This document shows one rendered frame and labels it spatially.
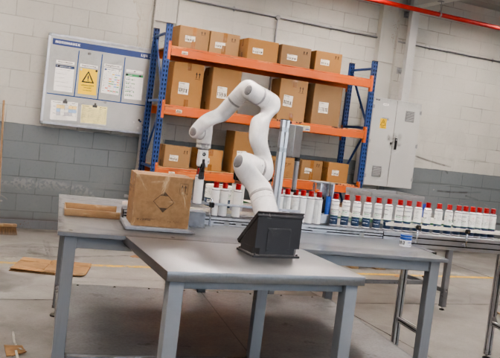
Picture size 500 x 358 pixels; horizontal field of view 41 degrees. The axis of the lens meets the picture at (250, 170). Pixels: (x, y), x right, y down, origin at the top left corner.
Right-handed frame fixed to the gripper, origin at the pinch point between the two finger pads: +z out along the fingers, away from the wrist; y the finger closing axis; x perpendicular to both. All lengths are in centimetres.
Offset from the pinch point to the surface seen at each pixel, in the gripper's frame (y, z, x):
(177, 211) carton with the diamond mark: -27.1, 18.3, 15.6
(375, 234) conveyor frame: 10, 27, -119
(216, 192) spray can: 12.5, 9.8, -13.4
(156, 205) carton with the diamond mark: -27.2, 16.0, 26.8
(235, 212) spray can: 12.8, 20.8, -26.8
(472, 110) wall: 520, -105, -518
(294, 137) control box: -3, -28, -53
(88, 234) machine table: -50, 30, 61
